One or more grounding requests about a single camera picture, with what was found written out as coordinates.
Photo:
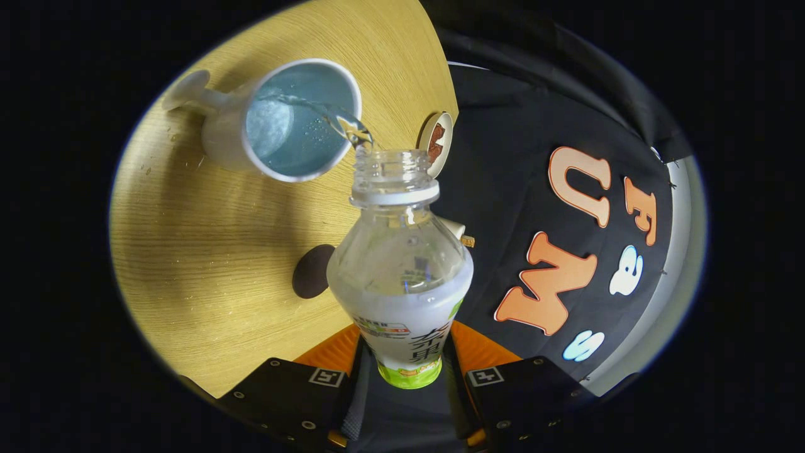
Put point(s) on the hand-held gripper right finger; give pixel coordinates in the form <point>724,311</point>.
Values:
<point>458,396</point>

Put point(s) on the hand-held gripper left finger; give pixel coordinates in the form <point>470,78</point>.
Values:
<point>353,402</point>

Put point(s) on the clear juice bottle white label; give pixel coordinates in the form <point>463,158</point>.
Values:
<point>402,302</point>

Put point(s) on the dark brown round coaster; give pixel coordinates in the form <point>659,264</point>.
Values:
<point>309,274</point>

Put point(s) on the wooden table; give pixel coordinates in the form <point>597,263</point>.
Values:
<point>220,251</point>

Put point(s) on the red meat piece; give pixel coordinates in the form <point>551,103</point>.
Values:
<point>439,133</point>
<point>434,154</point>

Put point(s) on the round beige plate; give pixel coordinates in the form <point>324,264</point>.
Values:
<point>425,135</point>

